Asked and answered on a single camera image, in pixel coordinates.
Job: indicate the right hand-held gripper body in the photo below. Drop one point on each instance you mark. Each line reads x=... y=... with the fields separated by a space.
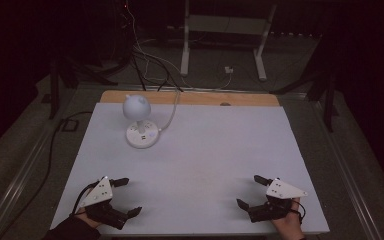
x=281 y=190

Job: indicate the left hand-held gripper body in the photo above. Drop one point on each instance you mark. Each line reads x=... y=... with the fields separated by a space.
x=100 y=194

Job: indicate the person's left hand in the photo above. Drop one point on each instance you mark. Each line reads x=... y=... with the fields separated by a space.
x=87 y=216

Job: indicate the person's right hand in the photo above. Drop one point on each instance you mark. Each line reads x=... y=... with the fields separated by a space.
x=291 y=225

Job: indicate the white desk lamp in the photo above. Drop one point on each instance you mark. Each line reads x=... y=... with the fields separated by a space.
x=142 y=135

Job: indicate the white table mat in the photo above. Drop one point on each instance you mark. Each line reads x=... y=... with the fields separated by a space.
x=196 y=160

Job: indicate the black floor box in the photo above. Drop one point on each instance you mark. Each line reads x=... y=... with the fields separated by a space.
x=70 y=125

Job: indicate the black tripod stand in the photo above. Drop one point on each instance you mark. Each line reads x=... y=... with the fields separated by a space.
x=328 y=100

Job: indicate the white plug adapter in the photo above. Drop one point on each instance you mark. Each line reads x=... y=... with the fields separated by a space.
x=228 y=69

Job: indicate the white metal stand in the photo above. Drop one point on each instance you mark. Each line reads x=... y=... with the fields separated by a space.
x=226 y=24

